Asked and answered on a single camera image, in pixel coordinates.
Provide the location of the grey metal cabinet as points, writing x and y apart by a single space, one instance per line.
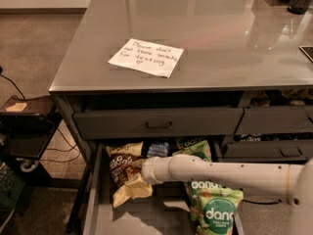
232 50

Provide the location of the black side cart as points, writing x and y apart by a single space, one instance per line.
27 127

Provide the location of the green dang bag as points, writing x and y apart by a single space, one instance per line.
217 210
195 146
203 186

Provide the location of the grey top left drawer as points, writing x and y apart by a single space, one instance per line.
111 124

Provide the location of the teal plastic crate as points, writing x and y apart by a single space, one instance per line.
11 186

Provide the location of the grey top right drawer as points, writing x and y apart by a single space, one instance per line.
279 119

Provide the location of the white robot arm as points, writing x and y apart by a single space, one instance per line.
292 182

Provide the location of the green Dang bag middle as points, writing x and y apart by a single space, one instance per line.
203 186

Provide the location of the white handwritten paper note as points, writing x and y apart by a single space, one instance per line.
148 57

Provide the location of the open grey middle drawer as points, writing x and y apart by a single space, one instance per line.
164 213

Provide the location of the blue snack bag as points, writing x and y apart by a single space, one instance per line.
158 149

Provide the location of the green Dang bag front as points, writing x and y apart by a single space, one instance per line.
217 210

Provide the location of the brown sea salt chip bag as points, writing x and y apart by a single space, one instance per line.
122 172

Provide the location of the green Dang bag rear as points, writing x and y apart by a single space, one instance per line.
195 146

